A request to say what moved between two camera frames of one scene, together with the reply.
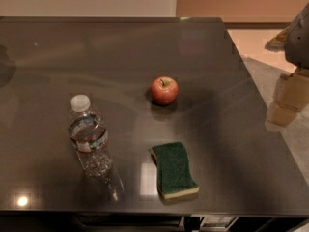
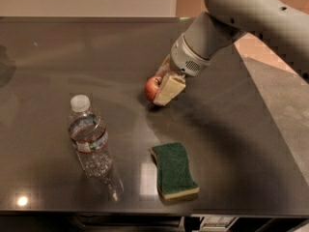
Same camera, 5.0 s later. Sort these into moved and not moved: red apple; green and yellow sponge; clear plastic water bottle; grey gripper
Moved: red apple; grey gripper
Not moved: clear plastic water bottle; green and yellow sponge
